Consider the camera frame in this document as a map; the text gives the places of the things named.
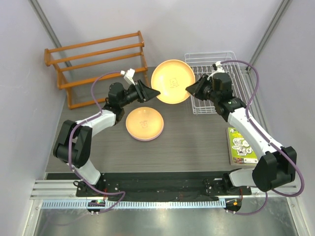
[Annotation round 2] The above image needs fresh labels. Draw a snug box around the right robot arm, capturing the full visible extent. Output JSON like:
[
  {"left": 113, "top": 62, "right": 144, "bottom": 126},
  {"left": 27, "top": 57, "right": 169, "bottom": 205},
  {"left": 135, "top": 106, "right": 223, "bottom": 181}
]
[{"left": 186, "top": 72, "right": 301, "bottom": 194}]

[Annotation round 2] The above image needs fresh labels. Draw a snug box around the orange wooden rack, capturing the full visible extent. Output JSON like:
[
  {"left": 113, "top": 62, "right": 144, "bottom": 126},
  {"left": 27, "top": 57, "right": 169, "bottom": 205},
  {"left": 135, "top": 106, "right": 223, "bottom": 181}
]
[{"left": 44, "top": 31, "right": 149, "bottom": 110}]

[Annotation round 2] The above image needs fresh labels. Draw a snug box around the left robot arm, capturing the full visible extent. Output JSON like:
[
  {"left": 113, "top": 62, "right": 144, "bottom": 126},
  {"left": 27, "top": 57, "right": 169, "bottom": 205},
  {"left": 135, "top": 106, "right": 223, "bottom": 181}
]
[{"left": 53, "top": 80, "right": 160, "bottom": 196}]

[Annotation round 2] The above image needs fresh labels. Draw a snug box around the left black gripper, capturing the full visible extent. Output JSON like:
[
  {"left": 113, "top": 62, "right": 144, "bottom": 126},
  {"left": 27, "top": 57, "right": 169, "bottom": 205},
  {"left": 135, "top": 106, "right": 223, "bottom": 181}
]
[{"left": 119, "top": 80, "right": 160, "bottom": 108}]

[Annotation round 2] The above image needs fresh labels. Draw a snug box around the yellow plate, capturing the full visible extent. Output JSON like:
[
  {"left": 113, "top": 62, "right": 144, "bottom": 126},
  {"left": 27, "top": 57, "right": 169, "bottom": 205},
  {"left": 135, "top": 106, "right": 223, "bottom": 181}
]
[{"left": 126, "top": 107, "right": 164, "bottom": 133}]

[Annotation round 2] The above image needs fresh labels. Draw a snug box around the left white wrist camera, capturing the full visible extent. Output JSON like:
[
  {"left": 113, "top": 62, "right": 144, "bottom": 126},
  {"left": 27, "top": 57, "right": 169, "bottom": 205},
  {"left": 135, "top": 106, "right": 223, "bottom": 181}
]
[{"left": 120, "top": 68, "right": 135, "bottom": 85}]

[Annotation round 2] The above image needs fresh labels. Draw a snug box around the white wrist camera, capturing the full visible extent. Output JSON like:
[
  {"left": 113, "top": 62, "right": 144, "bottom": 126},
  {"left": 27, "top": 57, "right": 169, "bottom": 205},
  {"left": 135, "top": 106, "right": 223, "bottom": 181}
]
[
  {"left": 120, "top": 68, "right": 135, "bottom": 85},
  {"left": 208, "top": 61, "right": 225, "bottom": 80}
]

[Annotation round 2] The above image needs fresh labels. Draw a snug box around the white wire dish rack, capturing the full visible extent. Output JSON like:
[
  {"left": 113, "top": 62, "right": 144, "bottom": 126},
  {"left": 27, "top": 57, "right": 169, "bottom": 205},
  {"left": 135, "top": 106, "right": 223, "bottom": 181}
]
[{"left": 184, "top": 51, "right": 251, "bottom": 103}]

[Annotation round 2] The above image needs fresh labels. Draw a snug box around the pink plate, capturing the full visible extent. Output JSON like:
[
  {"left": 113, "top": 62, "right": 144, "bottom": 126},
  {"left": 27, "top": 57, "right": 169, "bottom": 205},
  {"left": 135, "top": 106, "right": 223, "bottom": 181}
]
[{"left": 129, "top": 130, "right": 162, "bottom": 142}]

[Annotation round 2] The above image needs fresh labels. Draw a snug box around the orange plate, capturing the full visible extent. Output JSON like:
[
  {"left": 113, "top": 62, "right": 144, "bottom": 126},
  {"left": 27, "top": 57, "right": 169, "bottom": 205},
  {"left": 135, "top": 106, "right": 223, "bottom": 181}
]
[{"left": 151, "top": 59, "right": 196, "bottom": 104}]

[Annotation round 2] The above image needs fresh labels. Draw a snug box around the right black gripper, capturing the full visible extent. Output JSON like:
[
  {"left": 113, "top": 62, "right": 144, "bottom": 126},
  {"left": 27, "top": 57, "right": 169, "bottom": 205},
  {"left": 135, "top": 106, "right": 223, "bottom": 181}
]
[{"left": 187, "top": 74, "right": 220, "bottom": 103}]

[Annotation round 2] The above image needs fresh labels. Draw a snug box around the green comic book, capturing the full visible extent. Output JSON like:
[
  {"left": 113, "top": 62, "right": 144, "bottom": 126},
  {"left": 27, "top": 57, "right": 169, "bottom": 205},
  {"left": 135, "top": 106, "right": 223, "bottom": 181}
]
[{"left": 226, "top": 127, "right": 258, "bottom": 167}]

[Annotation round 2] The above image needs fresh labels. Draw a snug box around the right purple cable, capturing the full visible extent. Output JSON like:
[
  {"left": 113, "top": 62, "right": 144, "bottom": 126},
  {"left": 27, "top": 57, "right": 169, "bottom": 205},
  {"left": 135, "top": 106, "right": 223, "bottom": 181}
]
[{"left": 220, "top": 59, "right": 305, "bottom": 216}]

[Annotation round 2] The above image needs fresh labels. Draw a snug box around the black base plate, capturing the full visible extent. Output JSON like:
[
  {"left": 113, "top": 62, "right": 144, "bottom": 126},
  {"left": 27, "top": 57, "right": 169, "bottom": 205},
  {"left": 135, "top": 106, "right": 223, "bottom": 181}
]
[{"left": 73, "top": 171, "right": 252, "bottom": 202}]

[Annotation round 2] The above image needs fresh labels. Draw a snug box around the slotted cable duct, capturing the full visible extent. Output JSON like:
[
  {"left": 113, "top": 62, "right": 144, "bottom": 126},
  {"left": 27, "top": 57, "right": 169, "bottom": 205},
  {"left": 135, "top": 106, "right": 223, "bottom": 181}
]
[{"left": 41, "top": 199, "right": 226, "bottom": 209}]

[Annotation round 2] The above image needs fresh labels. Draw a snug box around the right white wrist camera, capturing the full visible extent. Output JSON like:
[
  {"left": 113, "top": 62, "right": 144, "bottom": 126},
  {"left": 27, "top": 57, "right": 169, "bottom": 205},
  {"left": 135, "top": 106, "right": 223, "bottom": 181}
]
[{"left": 208, "top": 61, "right": 225, "bottom": 80}]

